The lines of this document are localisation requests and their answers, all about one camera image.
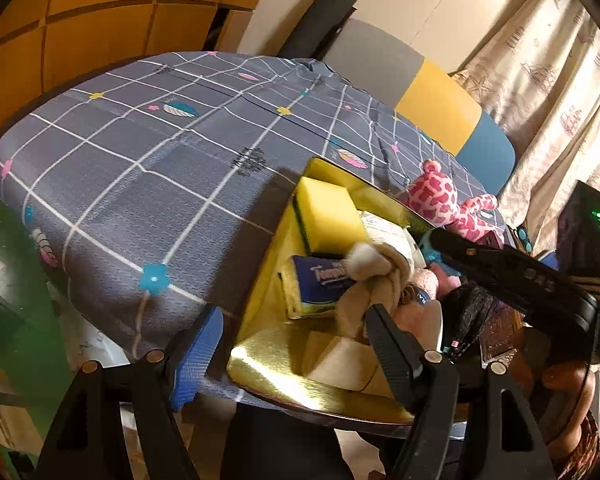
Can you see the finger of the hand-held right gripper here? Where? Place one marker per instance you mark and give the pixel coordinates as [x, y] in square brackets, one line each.
[460, 247]

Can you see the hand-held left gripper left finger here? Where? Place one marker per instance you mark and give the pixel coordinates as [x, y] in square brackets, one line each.
[200, 355]

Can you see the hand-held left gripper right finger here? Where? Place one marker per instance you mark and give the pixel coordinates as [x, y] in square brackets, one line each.
[390, 350]

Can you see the blue soft toy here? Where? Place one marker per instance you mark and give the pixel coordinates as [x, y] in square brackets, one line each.
[426, 255]

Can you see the pink towel roll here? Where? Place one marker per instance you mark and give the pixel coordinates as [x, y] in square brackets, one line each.
[425, 280]

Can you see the beige knotted plush toy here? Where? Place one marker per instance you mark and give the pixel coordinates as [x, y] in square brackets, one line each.
[370, 300]

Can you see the dark knit cloth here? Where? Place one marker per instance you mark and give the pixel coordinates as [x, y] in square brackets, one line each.
[475, 315]

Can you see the white tissue pack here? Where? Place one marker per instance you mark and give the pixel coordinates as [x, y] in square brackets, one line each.
[385, 232]

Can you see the gold tin box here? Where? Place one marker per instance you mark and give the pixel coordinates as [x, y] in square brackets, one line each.
[265, 285]

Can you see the blue tissue pack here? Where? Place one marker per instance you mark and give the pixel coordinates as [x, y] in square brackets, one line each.
[320, 275]

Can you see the yellow sponge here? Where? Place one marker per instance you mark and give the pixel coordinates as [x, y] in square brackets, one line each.
[330, 210]

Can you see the person's right hand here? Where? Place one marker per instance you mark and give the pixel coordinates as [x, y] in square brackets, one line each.
[567, 385]

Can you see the pink spotted plush toy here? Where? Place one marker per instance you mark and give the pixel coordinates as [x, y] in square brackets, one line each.
[430, 195]

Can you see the teal round object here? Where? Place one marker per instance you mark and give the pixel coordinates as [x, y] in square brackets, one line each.
[525, 240]

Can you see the black stool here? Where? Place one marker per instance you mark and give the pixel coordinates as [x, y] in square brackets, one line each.
[280, 445]

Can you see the floral patterned clothing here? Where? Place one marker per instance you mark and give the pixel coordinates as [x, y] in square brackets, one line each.
[587, 445]

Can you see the grey yellow blue chair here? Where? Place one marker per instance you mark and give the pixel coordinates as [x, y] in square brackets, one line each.
[435, 95]

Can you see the grey plaid tablecloth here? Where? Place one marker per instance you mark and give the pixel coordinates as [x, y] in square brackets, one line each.
[130, 185]

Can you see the printed beige curtain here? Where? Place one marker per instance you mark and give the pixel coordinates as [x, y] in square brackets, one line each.
[555, 85]

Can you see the green storage box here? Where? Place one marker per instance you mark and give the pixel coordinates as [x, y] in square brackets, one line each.
[20, 285]

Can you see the black rolled mat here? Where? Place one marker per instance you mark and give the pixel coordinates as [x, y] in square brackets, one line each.
[315, 25]

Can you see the wooden wardrobe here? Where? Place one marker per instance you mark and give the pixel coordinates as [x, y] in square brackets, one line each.
[105, 20]

